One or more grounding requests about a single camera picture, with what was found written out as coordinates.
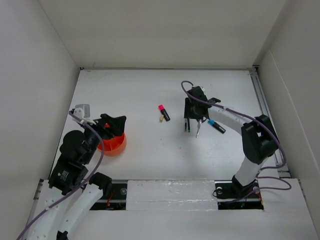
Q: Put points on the pink black highlighter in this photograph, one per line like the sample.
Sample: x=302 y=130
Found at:
x=164 y=112

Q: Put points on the blue black highlighter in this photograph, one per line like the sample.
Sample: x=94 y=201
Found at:
x=215 y=125

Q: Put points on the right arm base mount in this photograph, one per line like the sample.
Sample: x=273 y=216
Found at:
x=229 y=199

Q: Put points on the black handled scissors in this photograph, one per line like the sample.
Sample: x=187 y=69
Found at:
x=199 y=124

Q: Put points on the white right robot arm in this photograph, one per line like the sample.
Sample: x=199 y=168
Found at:
x=259 y=140

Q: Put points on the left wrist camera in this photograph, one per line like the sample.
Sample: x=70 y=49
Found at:
x=81 y=114

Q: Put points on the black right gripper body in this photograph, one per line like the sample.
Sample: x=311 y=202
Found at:
x=190 y=111

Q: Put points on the orange round divided container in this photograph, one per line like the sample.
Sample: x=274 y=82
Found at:
x=115 y=146

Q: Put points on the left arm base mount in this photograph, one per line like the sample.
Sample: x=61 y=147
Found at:
x=115 y=201

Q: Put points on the aluminium rail right side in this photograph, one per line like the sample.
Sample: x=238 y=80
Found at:
x=262 y=102

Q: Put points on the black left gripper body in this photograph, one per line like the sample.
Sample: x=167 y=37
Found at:
x=94 y=140

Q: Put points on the green black pen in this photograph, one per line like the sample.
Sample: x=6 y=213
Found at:
x=187 y=125

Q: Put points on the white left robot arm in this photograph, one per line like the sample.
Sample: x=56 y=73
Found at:
x=72 y=189

